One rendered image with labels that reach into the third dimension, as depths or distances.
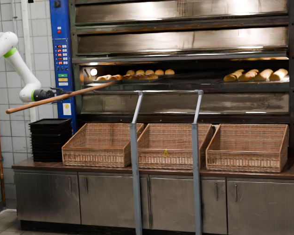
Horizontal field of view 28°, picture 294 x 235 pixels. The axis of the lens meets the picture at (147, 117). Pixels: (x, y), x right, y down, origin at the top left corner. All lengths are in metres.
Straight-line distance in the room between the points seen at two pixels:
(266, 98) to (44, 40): 2.02
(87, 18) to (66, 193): 1.50
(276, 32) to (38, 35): 2.09
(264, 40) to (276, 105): 0.52
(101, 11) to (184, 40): 0.77
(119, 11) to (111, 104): 0.80
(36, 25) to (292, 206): 2.70
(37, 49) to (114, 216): 1.69
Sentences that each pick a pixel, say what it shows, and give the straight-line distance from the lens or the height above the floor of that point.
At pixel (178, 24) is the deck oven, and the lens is 4.86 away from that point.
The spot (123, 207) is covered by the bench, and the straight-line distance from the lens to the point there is 4.67.
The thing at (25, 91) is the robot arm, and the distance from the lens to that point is 4.48.
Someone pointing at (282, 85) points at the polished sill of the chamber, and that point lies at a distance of 4.72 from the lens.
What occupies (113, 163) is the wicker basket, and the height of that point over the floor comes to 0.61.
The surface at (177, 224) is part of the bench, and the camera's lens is 4.56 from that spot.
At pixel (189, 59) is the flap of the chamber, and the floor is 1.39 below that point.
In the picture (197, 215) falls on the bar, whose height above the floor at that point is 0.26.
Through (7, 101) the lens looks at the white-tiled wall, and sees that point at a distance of 5.59.
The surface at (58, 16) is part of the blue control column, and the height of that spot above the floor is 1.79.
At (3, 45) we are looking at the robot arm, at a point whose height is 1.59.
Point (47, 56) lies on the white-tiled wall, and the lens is 5.33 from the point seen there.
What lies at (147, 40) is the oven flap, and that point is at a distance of 4.94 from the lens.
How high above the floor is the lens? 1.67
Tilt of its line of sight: 9 degrees down
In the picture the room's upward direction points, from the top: 3 degrees counter-clockwise
